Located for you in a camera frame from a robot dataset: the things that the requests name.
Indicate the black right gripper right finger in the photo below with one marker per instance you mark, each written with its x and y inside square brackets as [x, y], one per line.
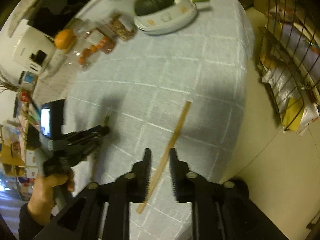
[183, 188]

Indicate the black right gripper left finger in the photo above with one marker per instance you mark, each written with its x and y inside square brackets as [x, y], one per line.
[140, 183]

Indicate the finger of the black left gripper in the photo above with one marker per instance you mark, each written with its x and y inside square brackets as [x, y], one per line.
[98, 130]

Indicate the paper disposable chopsticks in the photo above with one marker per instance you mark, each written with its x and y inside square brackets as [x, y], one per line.
[96, 153]

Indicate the wooden chopstick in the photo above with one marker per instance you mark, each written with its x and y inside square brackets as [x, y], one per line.
[164, 159]

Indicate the dark sleeved left forearm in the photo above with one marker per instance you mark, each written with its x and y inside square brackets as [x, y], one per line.
[28, 224]

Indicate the person's left hand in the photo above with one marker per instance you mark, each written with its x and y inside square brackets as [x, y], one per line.
[42, 199]

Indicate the cluttered low shelf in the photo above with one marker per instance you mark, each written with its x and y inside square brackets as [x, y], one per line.
[19, 139]

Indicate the red label jar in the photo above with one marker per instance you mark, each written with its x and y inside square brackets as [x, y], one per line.
[24, 96]

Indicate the floral cabinet cloth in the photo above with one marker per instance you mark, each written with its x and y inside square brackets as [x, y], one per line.
[57, 79]

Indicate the clear glass jar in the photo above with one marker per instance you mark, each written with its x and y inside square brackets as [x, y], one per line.
[78, 52]

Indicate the blue label jar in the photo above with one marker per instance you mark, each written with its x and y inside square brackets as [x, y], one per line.
[28, 80]

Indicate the red spice jar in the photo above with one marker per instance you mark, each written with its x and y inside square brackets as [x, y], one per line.
[100, 42]

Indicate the dried branches vase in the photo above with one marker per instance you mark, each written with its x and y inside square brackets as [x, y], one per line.
[6, 85]

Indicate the grey checked tablecloth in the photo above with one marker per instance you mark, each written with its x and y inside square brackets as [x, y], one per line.
[144, 84]

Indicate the large orange fruit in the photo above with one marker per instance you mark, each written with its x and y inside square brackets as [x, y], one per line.
[63, 39]

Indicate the dried fruit snack jar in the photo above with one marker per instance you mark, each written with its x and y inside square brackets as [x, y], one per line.
[122, 26]

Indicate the white air fryer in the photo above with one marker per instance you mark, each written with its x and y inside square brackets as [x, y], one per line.
[26, 49]

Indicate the black microwave oven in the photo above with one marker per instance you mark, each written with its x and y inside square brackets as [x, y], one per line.
[51, 16]

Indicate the stacked white plates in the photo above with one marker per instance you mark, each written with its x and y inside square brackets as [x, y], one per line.
[169, 26]

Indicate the dark green squash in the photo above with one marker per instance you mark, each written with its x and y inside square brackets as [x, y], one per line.
[146, 7]

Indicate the white bowl pan green handle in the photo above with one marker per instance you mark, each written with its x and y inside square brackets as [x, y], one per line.
[171, 13]

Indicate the black wire rack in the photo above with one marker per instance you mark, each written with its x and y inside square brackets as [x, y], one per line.
[289, 60]

